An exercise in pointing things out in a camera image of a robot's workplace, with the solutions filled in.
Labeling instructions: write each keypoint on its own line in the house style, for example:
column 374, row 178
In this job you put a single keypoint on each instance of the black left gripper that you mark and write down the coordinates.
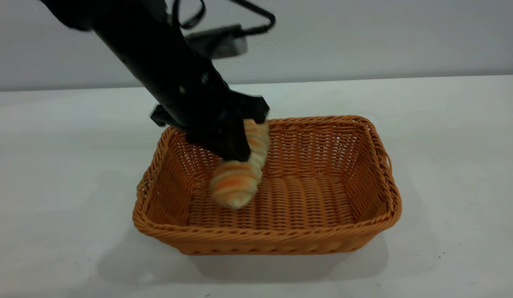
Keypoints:
column 194, row 107

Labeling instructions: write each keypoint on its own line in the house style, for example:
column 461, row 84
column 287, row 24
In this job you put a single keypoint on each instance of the striped spiral bread roll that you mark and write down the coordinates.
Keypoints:
column 236, row 186

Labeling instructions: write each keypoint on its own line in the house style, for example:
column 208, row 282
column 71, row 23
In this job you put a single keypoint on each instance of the orange woven wicker basket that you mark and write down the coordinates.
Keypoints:
column 314, row 198

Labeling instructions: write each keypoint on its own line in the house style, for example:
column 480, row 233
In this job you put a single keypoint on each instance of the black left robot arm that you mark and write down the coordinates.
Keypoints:
column 132, row 33

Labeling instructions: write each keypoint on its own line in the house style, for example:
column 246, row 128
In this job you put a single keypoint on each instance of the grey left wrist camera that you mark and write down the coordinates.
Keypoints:
column 219, row 41

